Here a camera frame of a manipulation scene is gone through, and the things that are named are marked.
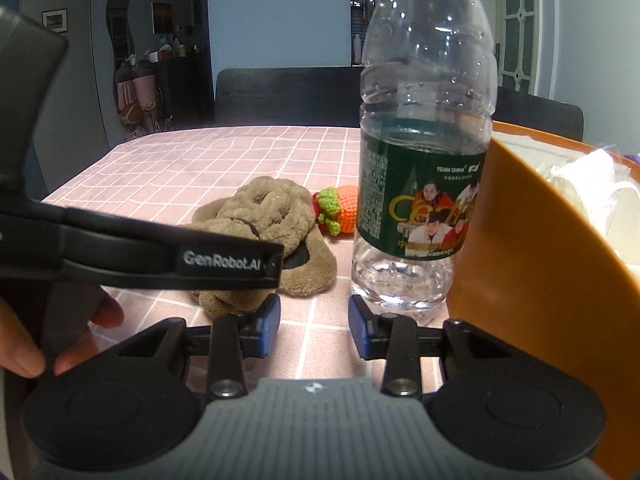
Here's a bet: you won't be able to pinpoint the brown plush towel toy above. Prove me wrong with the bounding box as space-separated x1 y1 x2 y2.
182 174 338 319

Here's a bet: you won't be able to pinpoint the orange crochet strawberry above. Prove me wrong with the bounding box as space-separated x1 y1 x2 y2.
312 185 358 236

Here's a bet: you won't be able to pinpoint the white sachet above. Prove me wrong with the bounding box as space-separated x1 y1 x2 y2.
494 132 639 273

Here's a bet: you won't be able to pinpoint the person's left hand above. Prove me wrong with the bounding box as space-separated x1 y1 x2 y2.
0 284 125 380

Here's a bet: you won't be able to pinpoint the orange storage box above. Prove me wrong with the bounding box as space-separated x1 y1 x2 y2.
447 122 639 479

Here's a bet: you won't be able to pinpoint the hanging bags on rack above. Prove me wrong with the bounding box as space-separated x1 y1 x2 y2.
114 54 174 140

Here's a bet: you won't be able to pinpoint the small framed picture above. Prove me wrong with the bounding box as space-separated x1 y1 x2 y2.
41 9 68 34

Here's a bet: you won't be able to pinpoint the black chair left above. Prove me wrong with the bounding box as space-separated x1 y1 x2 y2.
215 66 362 128

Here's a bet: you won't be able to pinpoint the black chair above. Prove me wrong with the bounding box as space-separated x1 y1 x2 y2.
492 87 585 141
215 66 362 128

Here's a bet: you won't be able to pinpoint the clear plastic water bottle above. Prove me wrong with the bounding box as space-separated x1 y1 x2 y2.
352 0 498 324

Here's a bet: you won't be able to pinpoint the black chair right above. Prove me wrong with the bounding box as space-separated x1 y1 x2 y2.
492 87 585 141

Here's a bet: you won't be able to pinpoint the white panelled door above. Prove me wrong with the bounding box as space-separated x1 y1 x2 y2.
496 0 540 94

